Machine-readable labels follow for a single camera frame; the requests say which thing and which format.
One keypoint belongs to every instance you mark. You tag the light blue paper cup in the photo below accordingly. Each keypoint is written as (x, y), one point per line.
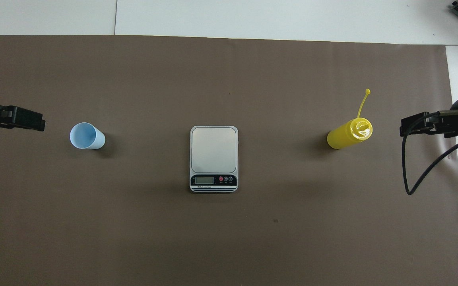
(88, 137)

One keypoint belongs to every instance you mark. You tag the yellow squeeze bottle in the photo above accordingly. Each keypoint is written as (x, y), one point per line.
(346, 137)

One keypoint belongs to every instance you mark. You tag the silver digital kitchen scale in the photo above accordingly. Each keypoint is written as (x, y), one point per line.
(213, 151)

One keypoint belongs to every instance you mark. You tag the brown table mat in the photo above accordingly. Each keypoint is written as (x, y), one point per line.
(133, 230)

